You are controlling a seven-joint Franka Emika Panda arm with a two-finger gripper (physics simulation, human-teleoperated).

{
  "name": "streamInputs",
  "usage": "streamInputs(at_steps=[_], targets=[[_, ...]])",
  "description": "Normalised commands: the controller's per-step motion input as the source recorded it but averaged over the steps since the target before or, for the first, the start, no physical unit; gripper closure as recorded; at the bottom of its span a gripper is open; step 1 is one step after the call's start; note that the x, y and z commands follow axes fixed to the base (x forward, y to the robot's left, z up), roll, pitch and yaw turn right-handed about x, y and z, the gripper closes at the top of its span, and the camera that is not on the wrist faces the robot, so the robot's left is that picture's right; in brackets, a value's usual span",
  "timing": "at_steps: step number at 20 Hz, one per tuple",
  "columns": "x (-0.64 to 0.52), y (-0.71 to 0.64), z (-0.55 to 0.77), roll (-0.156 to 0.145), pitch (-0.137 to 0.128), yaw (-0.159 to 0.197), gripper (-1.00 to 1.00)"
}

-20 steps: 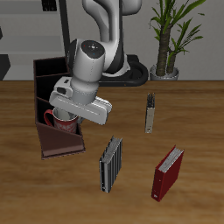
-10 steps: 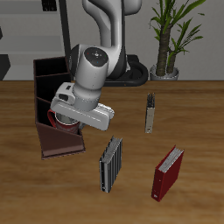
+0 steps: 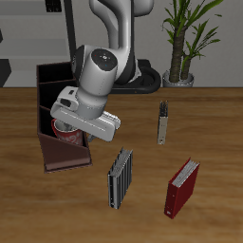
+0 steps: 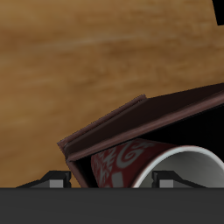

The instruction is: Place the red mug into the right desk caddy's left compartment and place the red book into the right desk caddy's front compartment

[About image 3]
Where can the red book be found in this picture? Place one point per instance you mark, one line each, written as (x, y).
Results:
(182, 196)

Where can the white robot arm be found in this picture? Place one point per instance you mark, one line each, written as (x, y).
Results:
(101, 79)

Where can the small black box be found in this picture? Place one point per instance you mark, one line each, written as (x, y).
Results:
(53, 5)

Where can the beige book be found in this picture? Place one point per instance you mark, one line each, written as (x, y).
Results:
(162, 126)

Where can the black striped book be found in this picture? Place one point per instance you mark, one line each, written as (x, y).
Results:
(121, 180)

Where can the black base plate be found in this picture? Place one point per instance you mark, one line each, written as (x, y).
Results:
(148, 80)

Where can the dark brown desk caddy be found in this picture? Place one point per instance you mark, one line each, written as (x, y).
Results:
(63, 155)

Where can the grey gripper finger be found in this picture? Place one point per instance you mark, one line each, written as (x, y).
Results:
(70, 127)
(90, 137)

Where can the black upright post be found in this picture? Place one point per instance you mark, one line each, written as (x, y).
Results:
(69, 28)

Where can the green pot plant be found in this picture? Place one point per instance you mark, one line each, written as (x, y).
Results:
(177, 57)

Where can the dark grey panel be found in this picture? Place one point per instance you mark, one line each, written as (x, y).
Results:
(4, 72)

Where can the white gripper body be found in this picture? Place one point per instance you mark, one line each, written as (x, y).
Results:
(91, 126)

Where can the red mug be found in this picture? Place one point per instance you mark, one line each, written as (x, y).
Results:
(68, 136)

